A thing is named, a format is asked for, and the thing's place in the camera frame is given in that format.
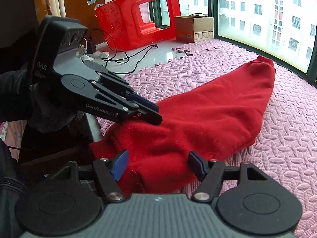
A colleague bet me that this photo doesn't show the brown cardboard box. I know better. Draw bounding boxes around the brown cardboard box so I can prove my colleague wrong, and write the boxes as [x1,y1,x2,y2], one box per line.
[174,13,214,43]

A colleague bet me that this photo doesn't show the black sleeved forearm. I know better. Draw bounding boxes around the black sleeved forearm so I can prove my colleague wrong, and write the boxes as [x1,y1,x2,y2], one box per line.
[1,70,83,163]

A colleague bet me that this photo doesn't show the red embroidered trousers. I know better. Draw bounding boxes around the red embroidered trousers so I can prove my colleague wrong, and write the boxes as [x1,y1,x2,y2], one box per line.
[90,56,276,195]

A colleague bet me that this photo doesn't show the black cable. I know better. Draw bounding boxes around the black cable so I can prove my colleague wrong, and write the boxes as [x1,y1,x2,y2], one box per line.
[88,28,159,75]

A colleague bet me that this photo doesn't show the brown wooden cabinet with stickers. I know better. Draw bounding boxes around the brown wooden cabinet with stickers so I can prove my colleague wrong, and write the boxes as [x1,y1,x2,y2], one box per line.
[64,0,105,44]

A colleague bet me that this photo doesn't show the red plastic stool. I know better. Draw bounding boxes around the red plastic stool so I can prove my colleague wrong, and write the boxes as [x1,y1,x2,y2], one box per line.
[96,0,181,51]

